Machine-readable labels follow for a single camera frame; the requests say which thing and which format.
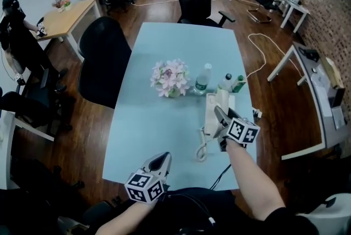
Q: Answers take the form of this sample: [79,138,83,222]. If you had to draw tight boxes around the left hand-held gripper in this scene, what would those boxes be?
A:
[124,152,172,204]

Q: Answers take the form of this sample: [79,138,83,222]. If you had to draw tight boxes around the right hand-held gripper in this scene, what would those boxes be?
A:
[213,105,261,144]

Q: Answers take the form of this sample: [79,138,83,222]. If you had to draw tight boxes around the person's right forearm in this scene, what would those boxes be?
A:
[224,140,287,221]

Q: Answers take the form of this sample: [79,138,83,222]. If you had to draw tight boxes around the person's left forearm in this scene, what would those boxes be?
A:
[94,199,155,235]

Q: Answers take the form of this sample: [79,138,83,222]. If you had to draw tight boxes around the clear bottle dark cap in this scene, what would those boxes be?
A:
[216,73,234,93]

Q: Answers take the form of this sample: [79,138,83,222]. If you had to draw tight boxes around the green drink carton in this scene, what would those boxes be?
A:
[230,75,246,93]

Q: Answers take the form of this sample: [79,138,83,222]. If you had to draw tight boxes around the clear bottle green label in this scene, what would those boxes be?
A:
[194,63,213,96]

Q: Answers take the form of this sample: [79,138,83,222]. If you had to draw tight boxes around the person's black clothing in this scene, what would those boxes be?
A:
[120,187,319,235]

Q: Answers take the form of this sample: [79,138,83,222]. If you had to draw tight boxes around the pink flower bouquet in vase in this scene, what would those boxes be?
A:
[149,58,191,99]

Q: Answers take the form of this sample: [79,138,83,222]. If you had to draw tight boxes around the grey desk white legs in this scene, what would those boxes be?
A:
[267,41,351,161]

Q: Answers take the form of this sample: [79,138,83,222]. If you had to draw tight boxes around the white papers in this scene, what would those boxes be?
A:
[312,71,334,117]

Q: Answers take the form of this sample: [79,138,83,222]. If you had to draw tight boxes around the black pouch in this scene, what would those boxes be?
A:
[298,47,320,63]

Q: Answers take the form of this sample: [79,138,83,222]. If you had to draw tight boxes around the dark laptop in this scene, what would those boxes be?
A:
[327,87,347,131]

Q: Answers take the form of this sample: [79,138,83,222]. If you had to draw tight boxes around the cardboard box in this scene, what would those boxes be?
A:
[320,56,346,89]

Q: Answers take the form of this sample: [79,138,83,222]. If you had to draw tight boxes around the black mesh office chair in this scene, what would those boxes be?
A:
[77,16,133,110]

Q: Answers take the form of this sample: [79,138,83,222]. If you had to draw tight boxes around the white side table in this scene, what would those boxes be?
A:
[274,0,311,35]

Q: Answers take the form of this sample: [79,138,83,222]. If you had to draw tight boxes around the black reclining office chair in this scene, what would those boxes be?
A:
[0,67,77,133]

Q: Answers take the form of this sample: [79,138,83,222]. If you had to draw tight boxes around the small white desk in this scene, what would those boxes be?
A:
[0,109,55,191]

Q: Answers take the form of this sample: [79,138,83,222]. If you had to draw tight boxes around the wooden table white legs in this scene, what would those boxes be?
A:
[36,0,101,62]

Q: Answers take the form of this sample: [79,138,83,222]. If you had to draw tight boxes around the orange pink flower pot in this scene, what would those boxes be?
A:
[52,0,72,13]

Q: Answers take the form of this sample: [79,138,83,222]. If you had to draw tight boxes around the white corded desk telephone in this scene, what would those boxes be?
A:
[202,92,237,139]

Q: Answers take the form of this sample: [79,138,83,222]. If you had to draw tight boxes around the black cable white plug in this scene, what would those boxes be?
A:
[163,192,218,227]

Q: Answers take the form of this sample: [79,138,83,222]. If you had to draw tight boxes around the long white cable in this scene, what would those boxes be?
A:
[245,33,305,80]

